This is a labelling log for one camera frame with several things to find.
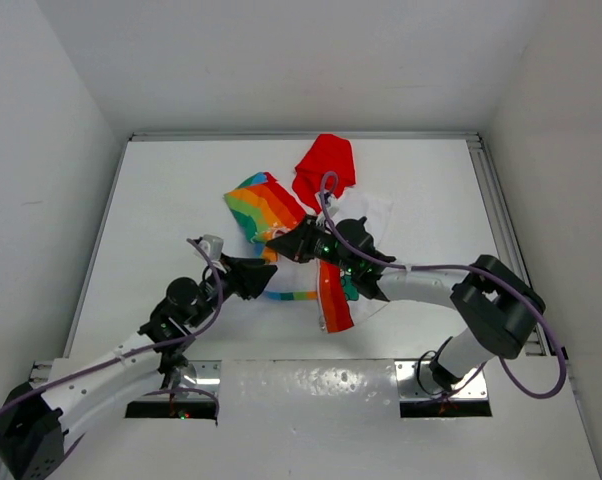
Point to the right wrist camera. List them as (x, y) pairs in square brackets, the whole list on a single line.
[(329, 203)]

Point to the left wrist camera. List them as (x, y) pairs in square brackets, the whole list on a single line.
[(212, 245)]

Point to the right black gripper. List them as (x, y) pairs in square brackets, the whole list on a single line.
[(296, 243)]

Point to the aluminium frame rail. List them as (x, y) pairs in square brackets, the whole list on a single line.
[(447, 204)]

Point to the rainbow white kids jacket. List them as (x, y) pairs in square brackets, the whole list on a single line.
[(263, 207)]

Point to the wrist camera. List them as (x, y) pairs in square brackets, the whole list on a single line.
[(329, 203), (212, 245)]

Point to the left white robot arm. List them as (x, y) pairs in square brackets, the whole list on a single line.
[(40, 425)]

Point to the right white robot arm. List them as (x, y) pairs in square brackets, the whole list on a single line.
[(499, 309)]

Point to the metal base plate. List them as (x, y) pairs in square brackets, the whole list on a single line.
[(194, 390)]

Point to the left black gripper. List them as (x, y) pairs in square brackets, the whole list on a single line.
[(245, 277)]

